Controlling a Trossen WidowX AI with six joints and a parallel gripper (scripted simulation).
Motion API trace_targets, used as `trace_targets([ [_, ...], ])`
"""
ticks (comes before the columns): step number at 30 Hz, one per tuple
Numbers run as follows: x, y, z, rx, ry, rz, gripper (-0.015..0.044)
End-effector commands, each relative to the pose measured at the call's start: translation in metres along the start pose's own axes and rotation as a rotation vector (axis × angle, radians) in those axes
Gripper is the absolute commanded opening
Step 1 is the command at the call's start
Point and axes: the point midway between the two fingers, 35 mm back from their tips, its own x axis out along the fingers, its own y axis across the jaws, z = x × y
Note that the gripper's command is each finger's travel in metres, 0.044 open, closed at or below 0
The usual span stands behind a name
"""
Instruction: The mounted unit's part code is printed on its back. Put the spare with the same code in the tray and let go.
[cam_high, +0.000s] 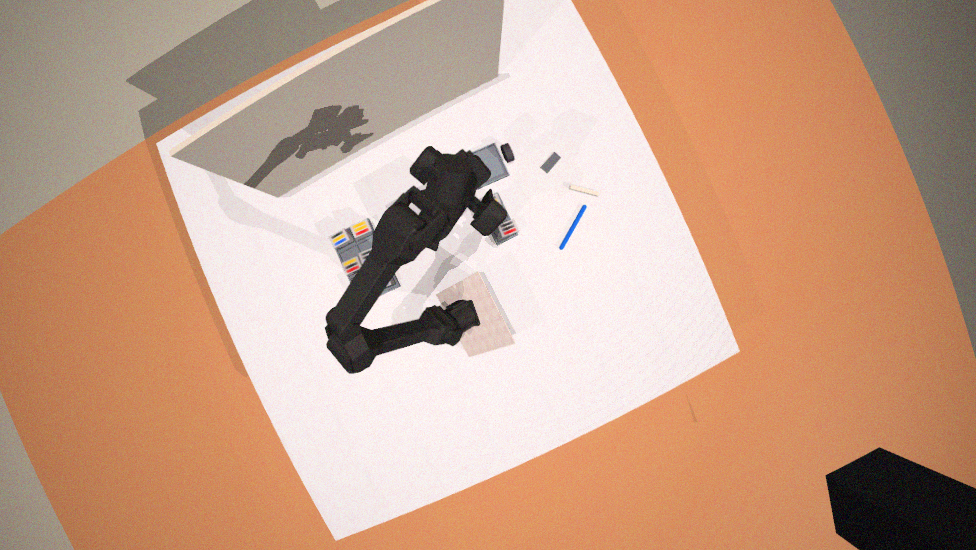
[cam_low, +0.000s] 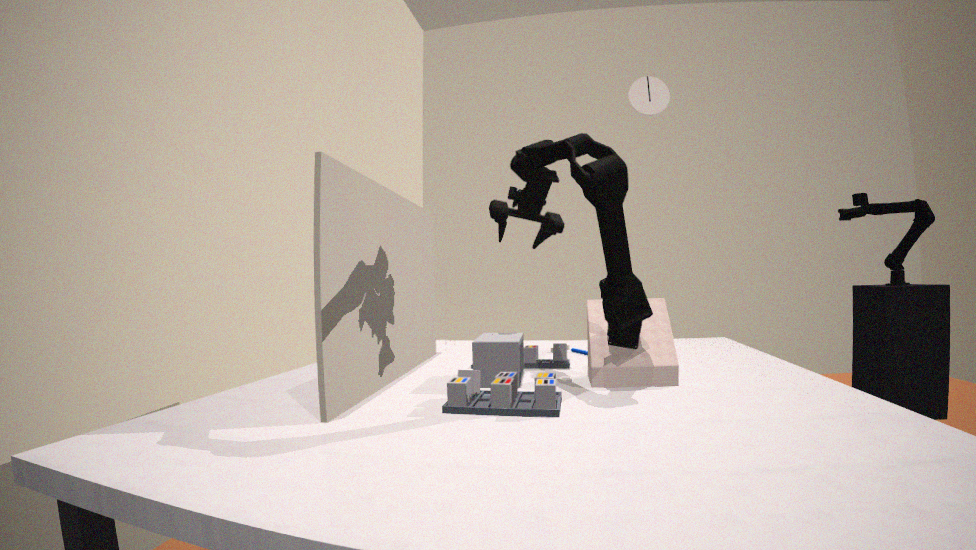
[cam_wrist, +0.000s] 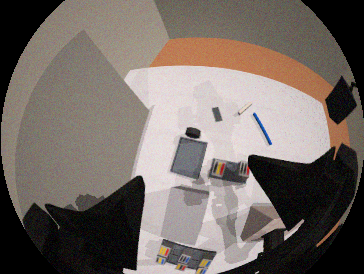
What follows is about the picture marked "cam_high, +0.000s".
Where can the blue rod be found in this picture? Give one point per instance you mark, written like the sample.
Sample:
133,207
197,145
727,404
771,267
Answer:
568,234

